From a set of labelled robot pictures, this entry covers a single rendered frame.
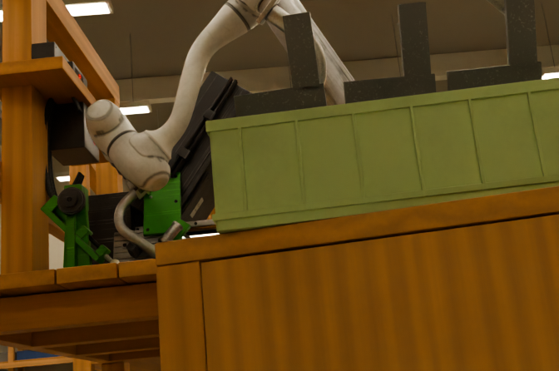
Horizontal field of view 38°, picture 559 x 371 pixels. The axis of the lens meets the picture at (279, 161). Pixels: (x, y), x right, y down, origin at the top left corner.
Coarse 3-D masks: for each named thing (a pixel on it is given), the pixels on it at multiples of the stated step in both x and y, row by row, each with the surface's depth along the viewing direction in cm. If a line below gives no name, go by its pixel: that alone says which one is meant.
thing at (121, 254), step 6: (114, 234) 249; (120, 234) 248; (138, 234) 248; (114, 240) 247; (120, 240) 247; (126, 240) 247; (150, 240) 246; (156, 240) 246; (114, 246) 246; (120, 246) 246; (114, 252) 245; (120, 252) 245; (126, 252) 245; (144, 252) 245; (114, 258) 244; (120, 258) 244; (126, 258) 244; (132, 258) 244; (138, 258) 244; (144, 258) 244; (150, 258) 243
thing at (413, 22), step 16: (400, 16) 132; (416, 16) 132; (400, 32) 133; (416, 32) 133; (416, 48) 133; (416, 64) 133; (368, 80) 133; (384, 80) 133; (400, 80) 133; (416, 80) 133; (432, 80) 133; (352, 96) 133; (368, 96) 133; (384, 96) 133
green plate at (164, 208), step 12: (180, 180) 255; (156, 192) 253; (168, 192) 252; (180, 192) 252; (144, 204) 251; (156, 204) 251; (168, 204) 250; (180, 204) 250; (144, 216) 249; (156, 216) 248; (168, 216) 248; (180, 216) 248; (144, 228) 246; (156, 228) 246; (168, 228) 246
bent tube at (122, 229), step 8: (128, 200) 248; (120, 208) 247; (120, 216) 245; (120, 224) 244; (120, 232) 243; (128, 232) 242; (136, 240) 240; (144, 240) 240; (144, 248) 239; (152, 248) 239; (152, 256) 238
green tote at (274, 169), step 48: (432, 96) 120; (480, 96) 119; (528, 96) 119; (240, 144) 121; (288, 144) 121; (336, 144) 120; (384, 144) 119; (432, 144) 118; (480, 144) 118; (528, 144) 117; (240, 192) 119; (288, 192) 119; (336, 192) 118; (384, 192) 117; (432, 192) 116; (480, 192) 116
